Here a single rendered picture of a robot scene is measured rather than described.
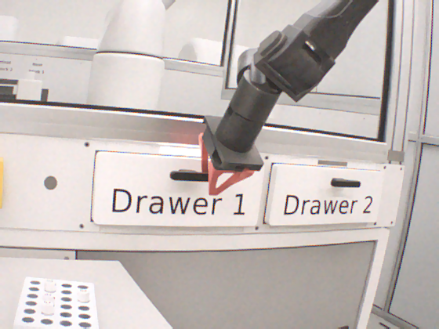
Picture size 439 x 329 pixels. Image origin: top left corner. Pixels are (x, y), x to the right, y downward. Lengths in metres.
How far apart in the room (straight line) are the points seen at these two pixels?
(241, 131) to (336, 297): 0.55
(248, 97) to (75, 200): 0.30
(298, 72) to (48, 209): 0.42
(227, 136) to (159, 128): 0.14
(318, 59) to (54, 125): 0.39
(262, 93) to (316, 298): 0.55
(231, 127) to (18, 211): 0.34
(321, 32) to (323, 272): 0.57
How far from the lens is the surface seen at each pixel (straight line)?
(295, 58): 0.59
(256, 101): 0.62
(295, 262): 0.95
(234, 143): 0.66
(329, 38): 0.61
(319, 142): 0.90
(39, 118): 0.70
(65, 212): 0.73
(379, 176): 1.01
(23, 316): 0.46
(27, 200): 0.72
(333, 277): 1.04
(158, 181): 0.74
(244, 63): 0.68
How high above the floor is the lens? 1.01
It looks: 6 degrees down
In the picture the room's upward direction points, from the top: 7 degrees clockwise
